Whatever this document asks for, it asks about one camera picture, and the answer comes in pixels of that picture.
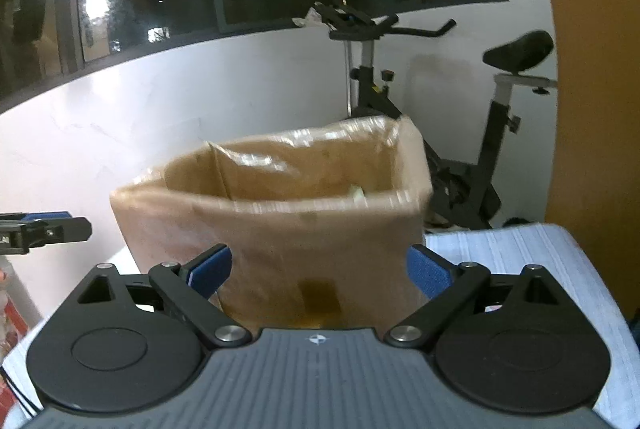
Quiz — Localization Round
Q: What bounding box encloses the orange wooden door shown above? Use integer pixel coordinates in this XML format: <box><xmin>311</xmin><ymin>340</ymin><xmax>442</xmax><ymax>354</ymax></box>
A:
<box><xmin>529</xmin><ymin>0</ymin><xmax>640</xmax><ymax>315</ymax></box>

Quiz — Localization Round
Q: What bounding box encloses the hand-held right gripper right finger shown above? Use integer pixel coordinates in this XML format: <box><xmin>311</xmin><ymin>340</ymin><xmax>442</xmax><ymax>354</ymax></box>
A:
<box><xmin>384</xmin><ymin>245</ymin><xmax>576</xmax><ymax>352</ymax></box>

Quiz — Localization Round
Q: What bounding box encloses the black exercise bike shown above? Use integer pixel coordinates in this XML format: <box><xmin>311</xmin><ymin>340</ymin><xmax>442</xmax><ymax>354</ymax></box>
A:
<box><xmin>292</xmin><ymin>1</ymin><xmax>558</xmax><ymax>231</ymax></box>

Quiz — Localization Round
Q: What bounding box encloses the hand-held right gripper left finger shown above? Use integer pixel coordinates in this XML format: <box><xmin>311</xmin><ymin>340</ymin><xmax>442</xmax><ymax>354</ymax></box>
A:
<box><xmin>60</xmin><ymin>245</ymin><xmax>252</xmax><ymax>350</ymax></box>

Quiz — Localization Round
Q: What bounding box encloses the brown cardboard box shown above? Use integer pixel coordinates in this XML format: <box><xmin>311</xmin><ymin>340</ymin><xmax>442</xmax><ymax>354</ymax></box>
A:
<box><xmin>109</xmin><ymin>114</ymin><xmax>433</xmax><ymax>330</ymax></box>

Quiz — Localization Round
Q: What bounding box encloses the black cable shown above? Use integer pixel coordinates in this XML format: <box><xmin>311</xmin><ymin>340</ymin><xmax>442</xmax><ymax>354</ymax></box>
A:
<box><xmin>0</xmin><ymin>365</ymin><xmax>43</xmax><ymax>414</ymax></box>

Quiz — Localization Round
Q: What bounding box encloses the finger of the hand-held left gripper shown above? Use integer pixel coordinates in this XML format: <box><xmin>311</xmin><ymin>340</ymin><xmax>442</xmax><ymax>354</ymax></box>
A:
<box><xmin>0</xmin><ymin>211</ymin><xmax>72</xmax><ymax>224</ymax></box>
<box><xmin>0</xmin><ymin>217</ymin><xmax>93</xmax><ymax>255</ymax></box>

